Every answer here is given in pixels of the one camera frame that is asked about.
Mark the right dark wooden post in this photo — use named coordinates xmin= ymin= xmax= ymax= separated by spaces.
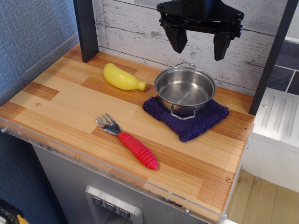
xmin=249 ymin=0 xmax=299 ymax=115

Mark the stainless steel pot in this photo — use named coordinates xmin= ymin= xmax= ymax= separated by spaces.
xmin=154 ymin=62 xmax=217 ymax=120

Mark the white toy sink drainer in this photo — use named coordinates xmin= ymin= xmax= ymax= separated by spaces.
xmin=253 ymin=88 xmax=299 ymax=148

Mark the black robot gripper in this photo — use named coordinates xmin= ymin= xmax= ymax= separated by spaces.
xmin=157 ymin=0 xmax=244 ymax=61

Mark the yellow plastic banana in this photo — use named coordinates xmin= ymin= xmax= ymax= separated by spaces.
xmin=103 ymin=63 xmax=147 ymax=91

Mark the red handled metal fork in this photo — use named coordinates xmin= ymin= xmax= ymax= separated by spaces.
xmin=95 ymin=113 xmax=159 ymax=170

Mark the grey toy dispenser panel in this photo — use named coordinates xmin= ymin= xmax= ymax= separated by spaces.
xmin=85 ymin=185 xmax=143 ymax=224

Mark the yellow black object corner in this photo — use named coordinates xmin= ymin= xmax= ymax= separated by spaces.
xmin=0 ymin=207 xmax=29 ymax=224

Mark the purple folded cloth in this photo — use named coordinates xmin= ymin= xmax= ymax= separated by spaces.
xmin=142 ymin=97 xmax=229 ymax=142

